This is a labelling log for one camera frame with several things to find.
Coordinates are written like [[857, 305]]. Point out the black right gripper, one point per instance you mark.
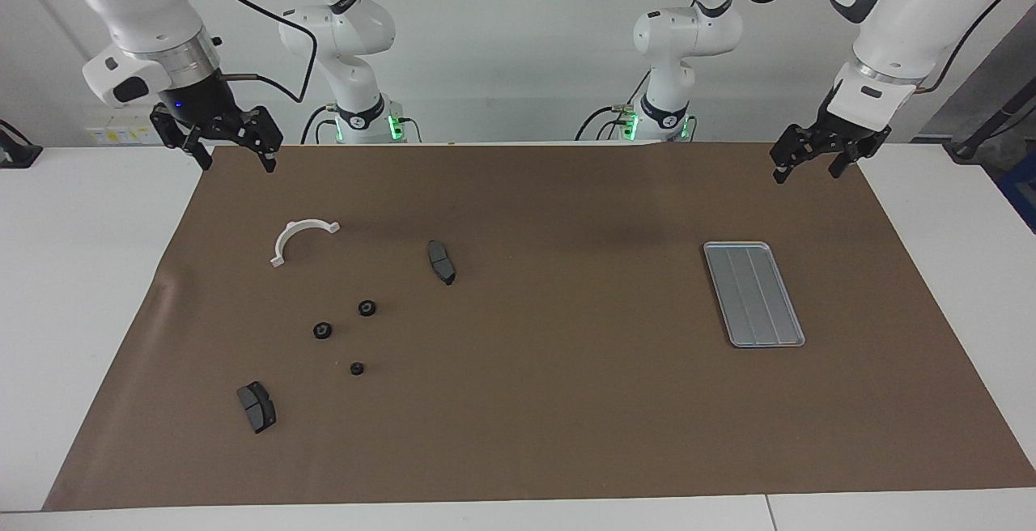
[[214, 114]]

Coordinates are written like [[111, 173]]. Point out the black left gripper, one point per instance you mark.
[[825, 141]]

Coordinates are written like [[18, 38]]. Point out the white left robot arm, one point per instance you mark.
[[914, 13]]

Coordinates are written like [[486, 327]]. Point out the silver metal tray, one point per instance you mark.
[[753, 296]]

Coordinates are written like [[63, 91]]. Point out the black stand pole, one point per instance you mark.
[[971, 142]]

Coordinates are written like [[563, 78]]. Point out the blue crate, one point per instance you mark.
[[1021, 191]]

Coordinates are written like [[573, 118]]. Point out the dark grey brake pad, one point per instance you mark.
[[257, 408], [441, 262]]

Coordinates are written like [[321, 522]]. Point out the brown table mat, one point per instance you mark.
[[566, 401]]

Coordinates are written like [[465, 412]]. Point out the white curved plastic bracket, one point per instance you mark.
[[287, 235]]

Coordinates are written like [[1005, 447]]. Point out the white wall socket box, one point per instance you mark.
[[121, 136]]

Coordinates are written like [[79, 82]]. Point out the black clamp mount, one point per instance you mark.
[[16, 155]]

